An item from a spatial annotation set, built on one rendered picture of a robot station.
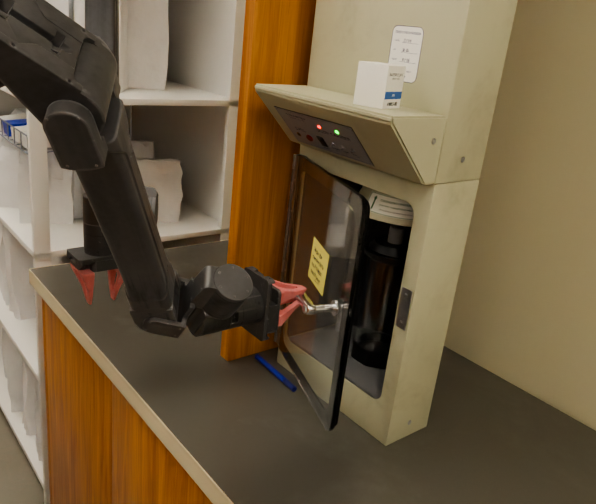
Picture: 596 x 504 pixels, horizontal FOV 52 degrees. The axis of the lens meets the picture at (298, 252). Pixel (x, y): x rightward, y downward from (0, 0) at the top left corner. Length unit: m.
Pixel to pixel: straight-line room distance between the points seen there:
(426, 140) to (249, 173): 0.40
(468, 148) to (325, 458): 0.55
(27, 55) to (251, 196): 0.70
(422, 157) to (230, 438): 0.57
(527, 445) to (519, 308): 0.31
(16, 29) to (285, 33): 0.68
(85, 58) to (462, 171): 0.59
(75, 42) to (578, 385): 1.13
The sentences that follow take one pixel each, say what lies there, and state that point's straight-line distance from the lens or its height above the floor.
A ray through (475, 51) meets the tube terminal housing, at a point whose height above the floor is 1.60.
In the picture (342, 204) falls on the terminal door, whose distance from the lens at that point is 0.93.
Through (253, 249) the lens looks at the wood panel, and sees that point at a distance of 1.22.
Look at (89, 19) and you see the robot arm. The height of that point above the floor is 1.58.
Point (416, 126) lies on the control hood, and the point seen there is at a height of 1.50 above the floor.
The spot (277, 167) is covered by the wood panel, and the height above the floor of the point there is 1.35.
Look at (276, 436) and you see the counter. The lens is 1.11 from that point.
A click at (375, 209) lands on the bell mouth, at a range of 1.04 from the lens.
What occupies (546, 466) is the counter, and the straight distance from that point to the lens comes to 1.20.
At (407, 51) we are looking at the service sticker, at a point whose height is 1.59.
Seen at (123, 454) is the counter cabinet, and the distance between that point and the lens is 1.44.
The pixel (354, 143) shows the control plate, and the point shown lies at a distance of 0.95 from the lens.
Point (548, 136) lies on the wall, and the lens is 1.32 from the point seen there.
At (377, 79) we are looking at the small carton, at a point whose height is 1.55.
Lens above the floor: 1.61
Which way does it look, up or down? 20 degrees down
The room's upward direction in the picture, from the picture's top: 7 degrees clockwise
